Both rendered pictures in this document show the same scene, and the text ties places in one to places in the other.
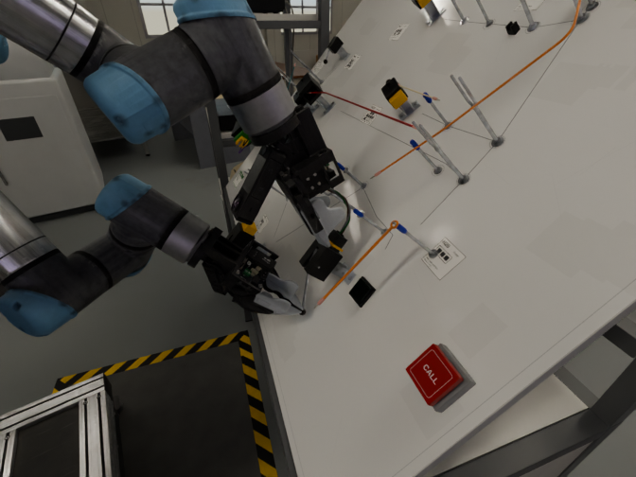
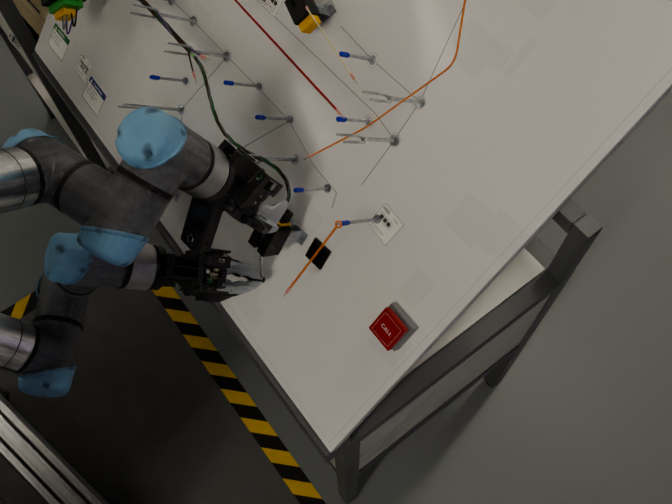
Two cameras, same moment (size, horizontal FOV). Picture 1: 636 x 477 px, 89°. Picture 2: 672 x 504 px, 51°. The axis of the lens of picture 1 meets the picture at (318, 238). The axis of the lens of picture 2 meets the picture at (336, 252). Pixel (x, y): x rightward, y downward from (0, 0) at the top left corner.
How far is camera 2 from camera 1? 71 cm
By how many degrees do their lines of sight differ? 31
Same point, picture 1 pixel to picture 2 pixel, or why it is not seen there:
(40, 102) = not seen: outside the picture
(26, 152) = not seen: outside the picture
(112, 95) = (117, 255)
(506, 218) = (431, 191)
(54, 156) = not seen: outside the picture
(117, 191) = (71, 262)
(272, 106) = (215, 182)
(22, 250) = (22, 344)
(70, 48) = (30, 200)
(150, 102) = (140, 243)
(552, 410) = (513, 282)
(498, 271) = (427, 240)
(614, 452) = (632, 251)
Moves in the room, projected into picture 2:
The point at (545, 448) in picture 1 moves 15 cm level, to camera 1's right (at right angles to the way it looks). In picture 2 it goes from (503, 319) to (570, 297)
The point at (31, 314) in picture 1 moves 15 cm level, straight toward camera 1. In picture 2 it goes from (59, 386) to (150, 421)
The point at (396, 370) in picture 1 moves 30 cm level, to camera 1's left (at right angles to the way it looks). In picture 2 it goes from (362, 323) to (186, 378)
